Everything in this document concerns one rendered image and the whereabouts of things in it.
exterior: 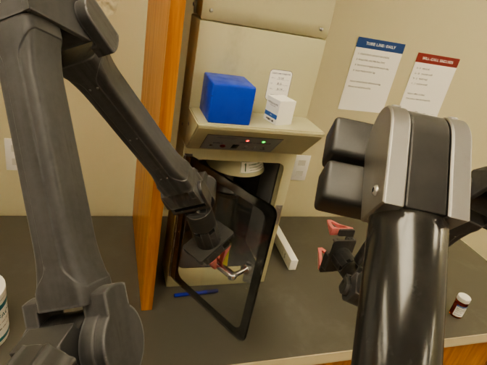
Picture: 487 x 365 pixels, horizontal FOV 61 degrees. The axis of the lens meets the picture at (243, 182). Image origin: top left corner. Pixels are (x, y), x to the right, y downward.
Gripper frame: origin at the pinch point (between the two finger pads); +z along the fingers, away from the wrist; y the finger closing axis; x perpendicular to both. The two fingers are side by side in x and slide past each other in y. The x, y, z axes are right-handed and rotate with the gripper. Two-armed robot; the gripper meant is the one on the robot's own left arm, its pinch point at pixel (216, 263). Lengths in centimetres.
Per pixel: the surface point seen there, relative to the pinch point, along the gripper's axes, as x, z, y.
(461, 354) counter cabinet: 49, 69, -52
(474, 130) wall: 9, 49, -141
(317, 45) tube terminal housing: -7, -31, -49
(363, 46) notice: -25, -4, -99
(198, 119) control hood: -13.7, -27.5, -14.5
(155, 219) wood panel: -17.4, -6.3, 3.2
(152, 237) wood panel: -17.5, -1.7, 5.8
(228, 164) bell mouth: -18.2, -4.9, -22.7
